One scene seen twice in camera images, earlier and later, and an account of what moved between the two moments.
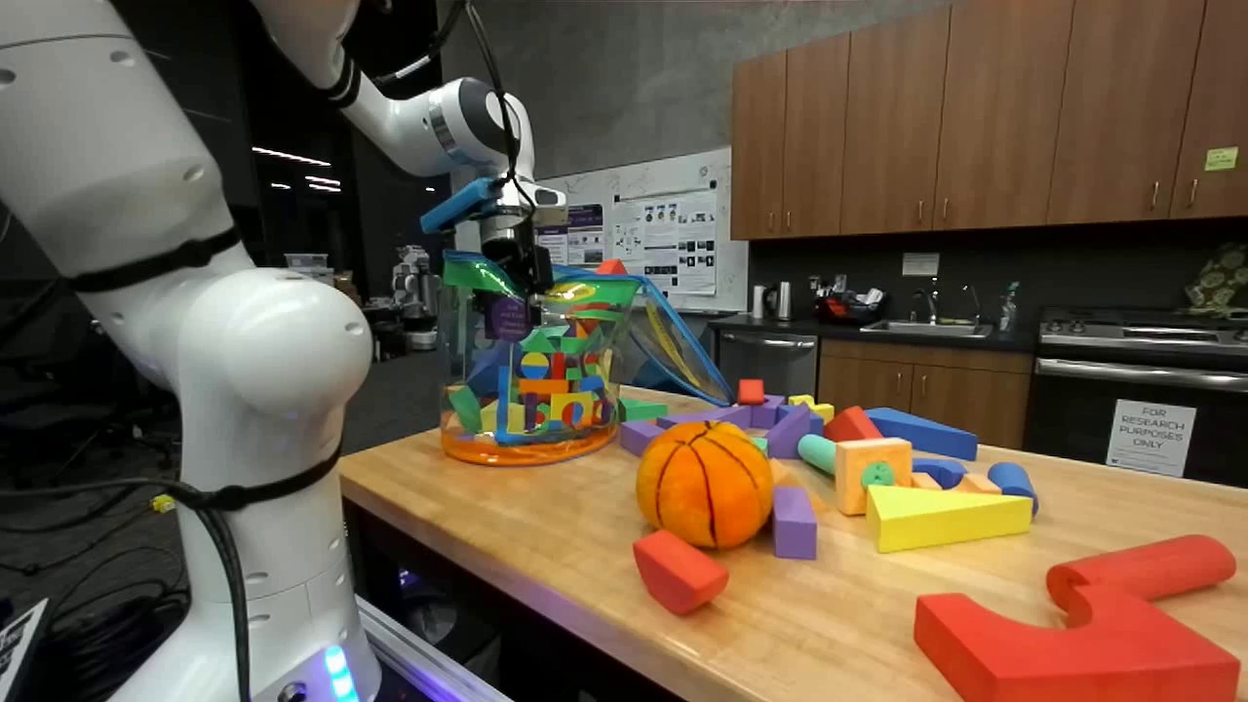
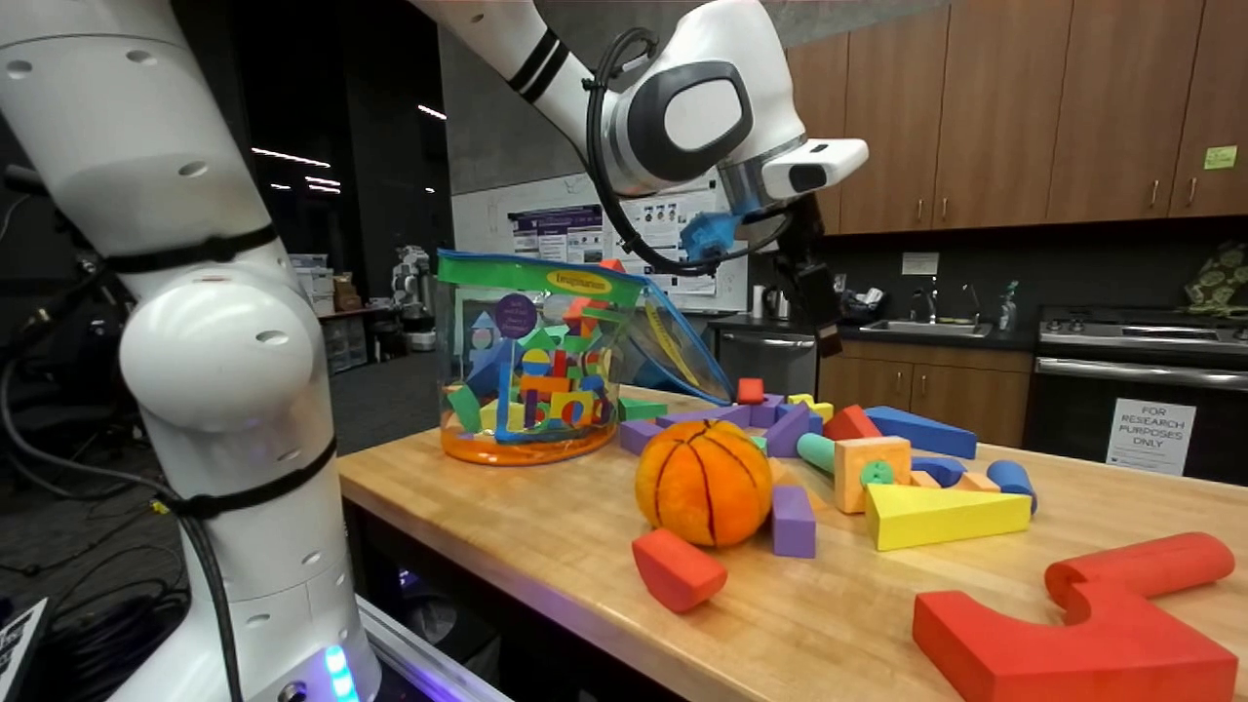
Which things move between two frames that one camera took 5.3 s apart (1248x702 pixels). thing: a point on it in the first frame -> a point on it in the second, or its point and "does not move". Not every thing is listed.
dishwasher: x=785 y=358 does not move
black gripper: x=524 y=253 -> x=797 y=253
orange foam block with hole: x=850 y=452 does not move
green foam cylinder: x=815 y=451 does not move
